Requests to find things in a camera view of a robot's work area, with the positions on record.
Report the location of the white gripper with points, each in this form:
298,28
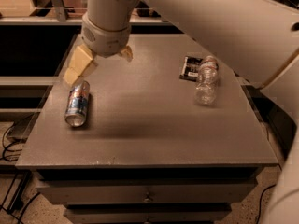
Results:
105,38

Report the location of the clear plastic water bottle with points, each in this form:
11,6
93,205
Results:
207,81

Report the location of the drawer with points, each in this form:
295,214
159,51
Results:
98,192
146,214

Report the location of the grey drawer cabinet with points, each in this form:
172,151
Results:
148,154

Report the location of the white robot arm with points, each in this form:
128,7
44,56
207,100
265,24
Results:
256,38

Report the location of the lower drawer front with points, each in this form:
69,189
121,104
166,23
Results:
146,214

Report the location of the red bull can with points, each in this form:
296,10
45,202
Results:
77,105

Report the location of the black snack packet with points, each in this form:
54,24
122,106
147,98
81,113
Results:
189,70

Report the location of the upper drawer front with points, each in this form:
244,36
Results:
98,192

